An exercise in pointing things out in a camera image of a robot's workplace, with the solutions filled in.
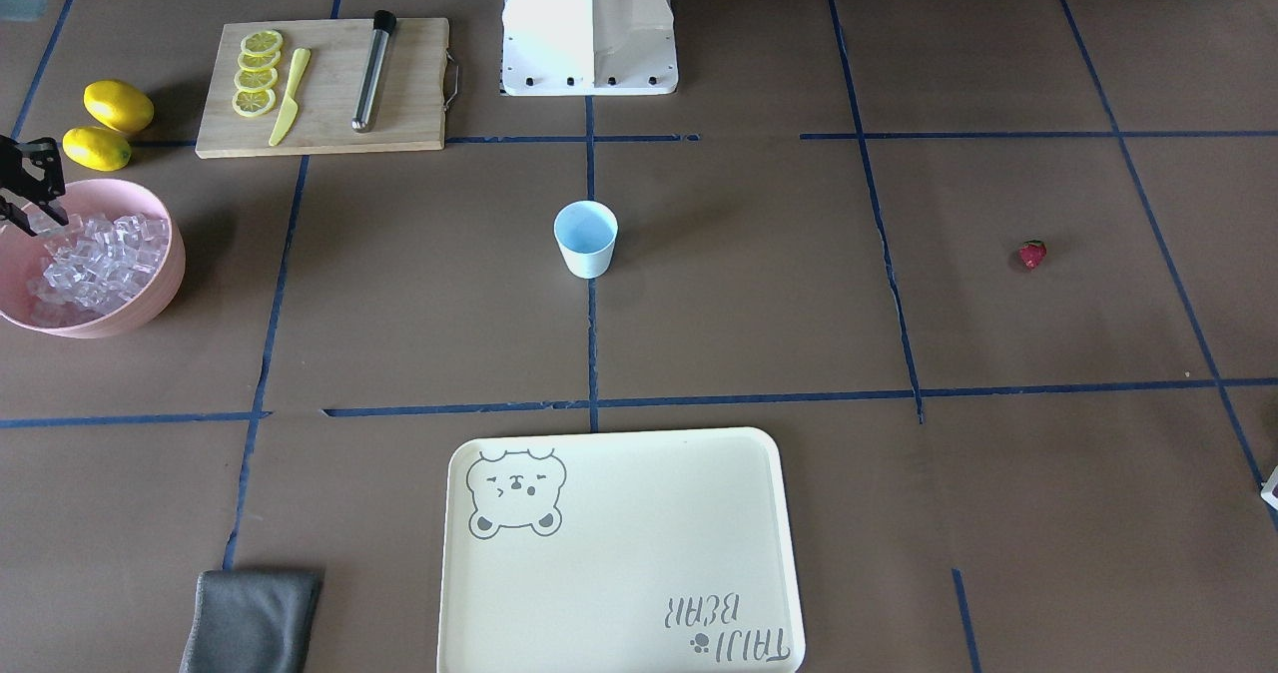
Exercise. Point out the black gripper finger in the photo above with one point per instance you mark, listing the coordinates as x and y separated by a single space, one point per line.
21 221

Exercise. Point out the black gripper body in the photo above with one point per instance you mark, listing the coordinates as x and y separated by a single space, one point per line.
30 176

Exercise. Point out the pile of clear ice cubes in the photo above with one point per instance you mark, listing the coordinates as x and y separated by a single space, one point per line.
95 265

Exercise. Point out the light blue plastic cup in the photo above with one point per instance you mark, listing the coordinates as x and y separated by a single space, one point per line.
586 233

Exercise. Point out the whole lemon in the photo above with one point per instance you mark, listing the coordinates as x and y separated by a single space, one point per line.
97 148
119 106

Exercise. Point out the pink bowl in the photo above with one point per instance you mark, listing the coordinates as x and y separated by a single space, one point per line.
113 198

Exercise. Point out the lemon slice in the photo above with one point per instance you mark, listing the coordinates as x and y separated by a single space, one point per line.
262 43
258 62
255 103
260 80

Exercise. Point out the yellow plastic knife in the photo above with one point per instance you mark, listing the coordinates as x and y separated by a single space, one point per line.
289 108

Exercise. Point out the wooden cutting board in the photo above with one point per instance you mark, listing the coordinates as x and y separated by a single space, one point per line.
408 114

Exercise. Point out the steel muddler black tip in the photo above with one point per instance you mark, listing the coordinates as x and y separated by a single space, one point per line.
383 25

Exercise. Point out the dark grey folded cloth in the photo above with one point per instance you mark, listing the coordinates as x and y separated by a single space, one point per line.
252 621

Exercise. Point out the cream bear tray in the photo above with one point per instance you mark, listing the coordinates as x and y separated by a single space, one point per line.
643 551

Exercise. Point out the red strawberry on table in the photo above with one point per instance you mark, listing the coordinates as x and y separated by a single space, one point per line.
1031 253

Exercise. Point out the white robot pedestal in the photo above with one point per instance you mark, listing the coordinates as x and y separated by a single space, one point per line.
560 48

